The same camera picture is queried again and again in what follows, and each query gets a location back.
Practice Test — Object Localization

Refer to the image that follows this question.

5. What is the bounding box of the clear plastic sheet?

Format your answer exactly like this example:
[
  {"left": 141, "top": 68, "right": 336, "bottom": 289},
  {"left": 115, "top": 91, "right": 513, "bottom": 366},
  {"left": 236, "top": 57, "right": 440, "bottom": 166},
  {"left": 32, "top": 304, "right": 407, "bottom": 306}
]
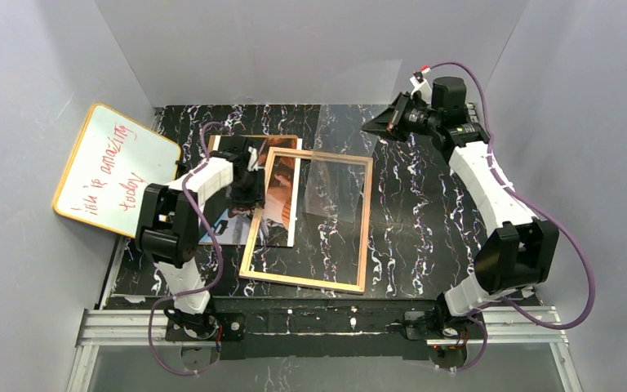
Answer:
[{"left": 304, "top": 59, "right": 402, "bottom": 223}]

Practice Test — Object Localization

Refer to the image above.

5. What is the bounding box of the wooden picture frame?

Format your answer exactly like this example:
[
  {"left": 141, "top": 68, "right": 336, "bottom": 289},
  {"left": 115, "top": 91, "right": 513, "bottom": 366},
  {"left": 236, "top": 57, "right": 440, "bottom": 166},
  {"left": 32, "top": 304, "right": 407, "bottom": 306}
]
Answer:
[{"left": 238, "top": 147, "right": 373, "bottom": 294}]

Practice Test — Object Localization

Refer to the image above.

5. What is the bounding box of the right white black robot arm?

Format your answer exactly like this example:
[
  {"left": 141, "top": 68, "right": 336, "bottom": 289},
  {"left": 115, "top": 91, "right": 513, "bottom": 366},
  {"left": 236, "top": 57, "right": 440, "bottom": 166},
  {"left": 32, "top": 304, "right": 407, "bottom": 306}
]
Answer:
[{"left": 361, "top": 77, "right": 559, "bottom": 340}]

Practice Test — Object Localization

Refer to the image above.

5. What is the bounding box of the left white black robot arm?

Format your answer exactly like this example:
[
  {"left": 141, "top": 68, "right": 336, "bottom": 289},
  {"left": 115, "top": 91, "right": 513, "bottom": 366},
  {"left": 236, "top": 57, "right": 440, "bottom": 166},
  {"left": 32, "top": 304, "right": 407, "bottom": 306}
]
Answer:
[{"left": 135, "top": 136, "right": 265, "bottom": 340}]

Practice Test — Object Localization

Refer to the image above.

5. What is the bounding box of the black marble pattern mat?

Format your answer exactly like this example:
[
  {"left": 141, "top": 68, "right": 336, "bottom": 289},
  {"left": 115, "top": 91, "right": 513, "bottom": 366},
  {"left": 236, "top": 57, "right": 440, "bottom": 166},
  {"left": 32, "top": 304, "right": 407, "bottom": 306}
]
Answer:
[{"left": 100, "top": 104, "right": 526, "bottom": 301}]

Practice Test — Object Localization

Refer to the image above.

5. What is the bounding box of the yellow rimmed whiteboard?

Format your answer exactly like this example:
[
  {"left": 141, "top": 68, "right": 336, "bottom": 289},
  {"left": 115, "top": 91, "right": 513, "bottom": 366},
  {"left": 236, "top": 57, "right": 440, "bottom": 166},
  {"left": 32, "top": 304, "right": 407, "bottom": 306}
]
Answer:
[{"left": 52, "top": 104, "right": 181, "bottom": 238}]

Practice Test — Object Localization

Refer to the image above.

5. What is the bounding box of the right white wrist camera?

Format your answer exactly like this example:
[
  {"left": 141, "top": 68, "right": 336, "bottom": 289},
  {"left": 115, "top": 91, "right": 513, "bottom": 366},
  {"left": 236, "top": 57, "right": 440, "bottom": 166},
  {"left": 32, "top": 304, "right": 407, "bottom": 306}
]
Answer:
[{"left": 410, "top": 65, "right": 433, "bottom": 102}]

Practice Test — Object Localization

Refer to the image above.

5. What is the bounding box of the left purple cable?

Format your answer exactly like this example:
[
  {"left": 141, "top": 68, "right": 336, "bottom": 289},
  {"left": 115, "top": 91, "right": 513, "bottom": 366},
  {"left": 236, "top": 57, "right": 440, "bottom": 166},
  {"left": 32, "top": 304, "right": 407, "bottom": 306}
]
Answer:
[{"left": 147, "top": 121, "right": 228, "bottom": 377}]

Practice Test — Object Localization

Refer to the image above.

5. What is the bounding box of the purple cable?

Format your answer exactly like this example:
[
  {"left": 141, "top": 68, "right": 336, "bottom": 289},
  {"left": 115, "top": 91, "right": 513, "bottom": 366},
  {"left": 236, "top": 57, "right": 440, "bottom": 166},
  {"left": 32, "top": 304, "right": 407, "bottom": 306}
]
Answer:
[
  {"left": 147, "top": 121, "right": 228, "bottom": 377},
  {"left": 424, "top": 60, "right": 598, "bottom": 374}
]

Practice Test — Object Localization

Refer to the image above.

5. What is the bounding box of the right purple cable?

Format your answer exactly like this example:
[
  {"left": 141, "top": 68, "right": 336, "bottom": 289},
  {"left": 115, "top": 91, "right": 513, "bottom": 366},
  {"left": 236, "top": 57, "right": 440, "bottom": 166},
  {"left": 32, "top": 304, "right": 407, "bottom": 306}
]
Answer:
[{"left": 424, "top": 60, "right": 598, "bottom": 374}]

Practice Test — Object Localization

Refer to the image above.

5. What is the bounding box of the aluminium rail base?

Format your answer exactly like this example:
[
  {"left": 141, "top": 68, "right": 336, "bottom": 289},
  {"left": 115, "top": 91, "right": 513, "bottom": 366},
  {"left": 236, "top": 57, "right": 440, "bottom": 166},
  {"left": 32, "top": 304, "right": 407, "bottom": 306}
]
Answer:
[{"left": 67, "top": 305, "right": 581, "bottom": 391}]

